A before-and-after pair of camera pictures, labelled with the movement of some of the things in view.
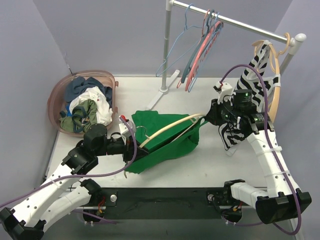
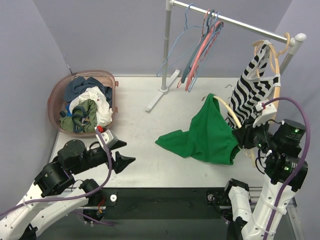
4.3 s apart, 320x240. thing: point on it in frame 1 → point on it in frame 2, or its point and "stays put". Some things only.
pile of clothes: (88, 102) stays put
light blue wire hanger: (184, 29) stays put
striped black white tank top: (254, 86) stays put
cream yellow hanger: (163, 132) → (245, 152)
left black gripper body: (129, 152) → (111, 156)
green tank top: (149, 123) → (211, 137)
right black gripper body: (213, 115) → (244, 137)
